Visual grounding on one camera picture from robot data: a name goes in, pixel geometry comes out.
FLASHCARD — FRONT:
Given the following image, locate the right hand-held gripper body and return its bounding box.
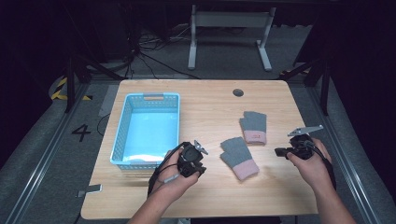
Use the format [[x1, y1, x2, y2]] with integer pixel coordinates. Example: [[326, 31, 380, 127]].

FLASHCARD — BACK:
[[287, 124, 325, 161]]

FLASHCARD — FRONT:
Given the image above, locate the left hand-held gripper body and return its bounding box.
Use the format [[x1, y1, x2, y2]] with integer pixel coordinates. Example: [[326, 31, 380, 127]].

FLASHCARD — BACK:
[[177, 139, 209, 179]]

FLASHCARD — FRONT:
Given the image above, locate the grey pink glove red label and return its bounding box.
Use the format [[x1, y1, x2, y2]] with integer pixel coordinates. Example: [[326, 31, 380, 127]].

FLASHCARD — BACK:
[[238, 110, 268, 146]]

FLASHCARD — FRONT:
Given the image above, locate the grey pink knit glove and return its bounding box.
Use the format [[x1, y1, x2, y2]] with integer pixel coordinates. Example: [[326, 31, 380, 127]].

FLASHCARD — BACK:
[[219, 136, 261, 181]]

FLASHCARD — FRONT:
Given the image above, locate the person's right hand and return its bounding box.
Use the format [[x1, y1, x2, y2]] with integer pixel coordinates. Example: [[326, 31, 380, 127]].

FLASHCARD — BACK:
[[286, 138, 332, 190]]

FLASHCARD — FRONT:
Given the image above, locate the person's left hand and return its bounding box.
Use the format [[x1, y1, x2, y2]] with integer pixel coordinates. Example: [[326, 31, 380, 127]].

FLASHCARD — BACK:
[[153, 148, 202, 200]]

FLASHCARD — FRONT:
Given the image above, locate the light blue plastic basket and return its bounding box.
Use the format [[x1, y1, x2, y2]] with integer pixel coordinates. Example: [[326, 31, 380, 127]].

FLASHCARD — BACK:
[[109, 91, 181, 171]]

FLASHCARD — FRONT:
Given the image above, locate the black metal stand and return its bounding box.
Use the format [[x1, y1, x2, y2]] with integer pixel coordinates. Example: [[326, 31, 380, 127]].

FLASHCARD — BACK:
[[64, 52, 126, 114], [279, 55, 332, 117]]

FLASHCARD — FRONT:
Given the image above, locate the grey floor tape strip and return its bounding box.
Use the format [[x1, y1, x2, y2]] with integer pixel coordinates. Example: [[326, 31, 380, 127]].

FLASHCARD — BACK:
[[98, 84, 120, 119]]

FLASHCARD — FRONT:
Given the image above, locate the yellow black hazard tape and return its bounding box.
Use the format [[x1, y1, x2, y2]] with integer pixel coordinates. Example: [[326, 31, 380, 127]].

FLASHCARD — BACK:
[[50, 77, 93, 102]]

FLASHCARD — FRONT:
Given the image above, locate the silver cable plug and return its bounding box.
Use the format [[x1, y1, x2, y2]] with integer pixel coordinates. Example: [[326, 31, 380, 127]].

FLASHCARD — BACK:
[[163, 174, 181, 184]]

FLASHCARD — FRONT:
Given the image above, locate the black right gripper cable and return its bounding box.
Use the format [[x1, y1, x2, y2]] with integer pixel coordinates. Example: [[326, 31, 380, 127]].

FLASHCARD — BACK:
[[304, 139, 338, 191]]

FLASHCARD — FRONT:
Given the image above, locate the aluminium floor rail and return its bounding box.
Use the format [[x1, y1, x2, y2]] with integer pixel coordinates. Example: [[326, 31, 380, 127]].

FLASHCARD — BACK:
[[305, 86, 381, 224], [3, 83, 92, 224]]

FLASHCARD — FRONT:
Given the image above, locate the thin black floor cable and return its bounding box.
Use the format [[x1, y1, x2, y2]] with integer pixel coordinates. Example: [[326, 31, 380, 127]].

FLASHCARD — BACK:
[[95, 112, 112, 137]]

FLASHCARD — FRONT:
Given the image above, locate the small metal bracket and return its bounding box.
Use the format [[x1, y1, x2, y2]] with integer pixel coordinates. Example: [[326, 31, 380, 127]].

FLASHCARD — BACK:
[[75, 183, 104, 199]]

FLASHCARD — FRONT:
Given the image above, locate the bundle of black floor cables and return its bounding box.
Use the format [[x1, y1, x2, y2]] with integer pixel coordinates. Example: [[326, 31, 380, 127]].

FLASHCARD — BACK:
[[122, 26, 201, 80]]

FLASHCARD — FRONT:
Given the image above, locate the white metal desk frame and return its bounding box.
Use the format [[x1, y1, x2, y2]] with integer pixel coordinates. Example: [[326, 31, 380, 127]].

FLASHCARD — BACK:
[[187, 4, 277, 72]]

